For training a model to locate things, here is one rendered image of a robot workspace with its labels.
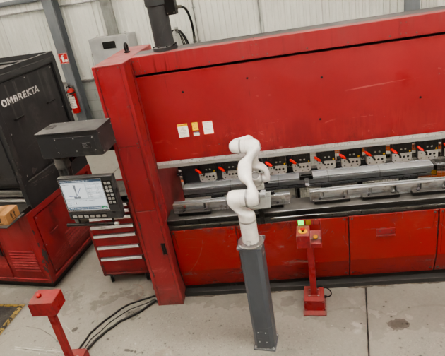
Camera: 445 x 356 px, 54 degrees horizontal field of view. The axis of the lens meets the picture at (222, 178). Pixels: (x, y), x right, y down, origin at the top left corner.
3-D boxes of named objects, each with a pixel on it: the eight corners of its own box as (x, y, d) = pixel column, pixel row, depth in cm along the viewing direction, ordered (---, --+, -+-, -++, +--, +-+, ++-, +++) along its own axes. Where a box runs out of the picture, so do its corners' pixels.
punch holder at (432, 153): (417, 160, 352) (418, 141, 345) (414, 156, 360) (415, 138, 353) (437, 158, 350) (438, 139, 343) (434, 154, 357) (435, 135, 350)
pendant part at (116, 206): (70, 220, 339) (55, 179, 324) (78, 212, 350) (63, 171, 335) (123, 217, 329) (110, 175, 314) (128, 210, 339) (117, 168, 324)
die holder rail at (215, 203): (174, 213, 398) (172, 205, 394) (175, 210, 403) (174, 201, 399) (228, 208, 391) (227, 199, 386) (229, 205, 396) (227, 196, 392)
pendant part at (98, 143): (68, 233, 349) (32, 135, 313) (82, 217, 371) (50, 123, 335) (126, 232, 337) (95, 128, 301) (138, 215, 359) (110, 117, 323)
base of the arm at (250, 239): (261, 249, 306) (258, 227, 298) (235, 249, 311) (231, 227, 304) (265, 234, 322) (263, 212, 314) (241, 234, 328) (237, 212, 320)
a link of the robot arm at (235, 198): (254, 224, 302) (250, 194, 292) (229, 224, 307) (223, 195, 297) (256, 215, 313) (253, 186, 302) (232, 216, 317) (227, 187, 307)
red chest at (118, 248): (107, 286, 461) (78, 204, 419) (121, 257, 506) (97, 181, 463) (152, 283, 454) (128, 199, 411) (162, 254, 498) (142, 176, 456)
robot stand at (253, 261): (275, 352, 349) (260, 249, 306) (253, 349, 354) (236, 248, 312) (278, 335, 364) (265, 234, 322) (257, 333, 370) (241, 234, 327)
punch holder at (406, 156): (392, 162, 355) (392, 144, 348) (389, 158, 363) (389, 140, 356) (411, 161, 353) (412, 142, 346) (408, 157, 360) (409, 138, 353)
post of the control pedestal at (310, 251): (311, 294, 384) (306, 244, 361) (311, 291, 389) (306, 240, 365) (317, 294, 383) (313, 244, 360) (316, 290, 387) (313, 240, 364)
